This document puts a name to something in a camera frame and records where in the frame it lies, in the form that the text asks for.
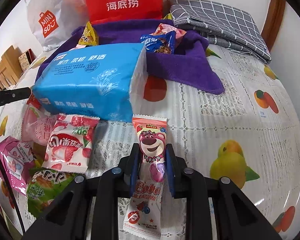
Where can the white pink strawberry packet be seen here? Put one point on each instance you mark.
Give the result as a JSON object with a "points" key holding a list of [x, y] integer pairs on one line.
{"points": [[70, 143]]}

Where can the magenta barcode snack packet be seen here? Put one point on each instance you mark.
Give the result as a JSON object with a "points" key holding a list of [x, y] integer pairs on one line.
{"points": [[17, 159]]}

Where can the pink Haidilao chips packet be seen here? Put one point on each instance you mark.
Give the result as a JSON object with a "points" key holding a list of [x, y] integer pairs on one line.
{"points": [[166, 28]]}

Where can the wooden headboard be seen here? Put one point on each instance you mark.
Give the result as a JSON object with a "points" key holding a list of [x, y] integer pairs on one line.
{"points": [[10, 69]]}

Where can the green snack packet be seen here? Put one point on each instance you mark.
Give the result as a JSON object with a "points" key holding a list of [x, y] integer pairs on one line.
{"points": [[44, 186]]}

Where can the purple towel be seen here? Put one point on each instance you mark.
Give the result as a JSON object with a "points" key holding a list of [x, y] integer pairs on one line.
{"points": [[188, 65]]}

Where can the yellow packet behind towel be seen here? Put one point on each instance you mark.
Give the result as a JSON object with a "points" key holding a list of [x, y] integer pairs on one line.
{"points": [[168, 17]]}

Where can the grey checked folded cloth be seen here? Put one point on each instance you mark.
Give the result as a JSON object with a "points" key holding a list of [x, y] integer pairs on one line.
{"points": [[221, 24]]}

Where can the fruit print table cover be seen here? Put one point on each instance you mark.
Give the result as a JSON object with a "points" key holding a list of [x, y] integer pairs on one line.
{"points": [[198, 123]]}

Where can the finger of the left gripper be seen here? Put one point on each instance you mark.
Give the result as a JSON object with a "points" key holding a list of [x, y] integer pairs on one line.
{"points": [[9, 96]]}

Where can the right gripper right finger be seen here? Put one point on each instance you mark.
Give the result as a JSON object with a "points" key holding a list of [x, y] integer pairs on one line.
{"points": [[214, 203]]}

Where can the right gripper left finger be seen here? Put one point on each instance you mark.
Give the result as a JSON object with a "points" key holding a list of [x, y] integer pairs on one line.
{"points": [[89, 206]]}

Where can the pale pink nougat packet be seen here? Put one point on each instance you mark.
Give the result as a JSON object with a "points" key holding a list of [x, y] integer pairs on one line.
{"points": [[79, 46]]}

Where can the red candy packet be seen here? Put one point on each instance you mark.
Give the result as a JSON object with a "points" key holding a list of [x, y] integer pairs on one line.
{"points": [[33, 101]]}

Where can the white Miniso plastic bag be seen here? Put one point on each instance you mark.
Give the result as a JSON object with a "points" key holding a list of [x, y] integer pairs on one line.
{"points": [[53, 21]]}

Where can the blue tissue pack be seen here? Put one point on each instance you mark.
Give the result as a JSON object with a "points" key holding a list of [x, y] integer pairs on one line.
{"points": [[106, 81]]}

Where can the pink peach snack packet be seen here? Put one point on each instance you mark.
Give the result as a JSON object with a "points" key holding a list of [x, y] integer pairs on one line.
{"points": [[36, 126]]}

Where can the brown wooden door frame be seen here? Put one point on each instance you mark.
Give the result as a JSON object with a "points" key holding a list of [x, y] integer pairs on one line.
{"points": [[273, 22]]}

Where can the patterned book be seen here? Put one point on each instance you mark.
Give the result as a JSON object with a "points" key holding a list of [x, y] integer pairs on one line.
{"points": [[25, 59]]}

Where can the blue snack packet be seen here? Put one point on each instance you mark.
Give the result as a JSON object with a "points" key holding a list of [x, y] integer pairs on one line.
{"points": [[163, 43]]}

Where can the yellow snack packet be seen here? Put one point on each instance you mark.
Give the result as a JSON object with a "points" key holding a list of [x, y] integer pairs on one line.
{"points": [[89, 36]]}

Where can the Lotso bear lollipop packet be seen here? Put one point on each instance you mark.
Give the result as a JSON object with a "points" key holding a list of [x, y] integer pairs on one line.
{"points": [[143, 216]]}

